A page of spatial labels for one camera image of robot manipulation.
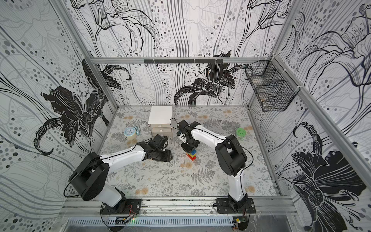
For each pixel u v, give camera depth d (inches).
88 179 17.1
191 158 34.2
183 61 35.9
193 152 33.1
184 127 28.8
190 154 33.9
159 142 27.7
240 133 37.8
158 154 28.8
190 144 30.1
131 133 38.7
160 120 37.0
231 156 19.6
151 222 27.1
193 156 33.9
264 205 28.8
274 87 34.6
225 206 28.2
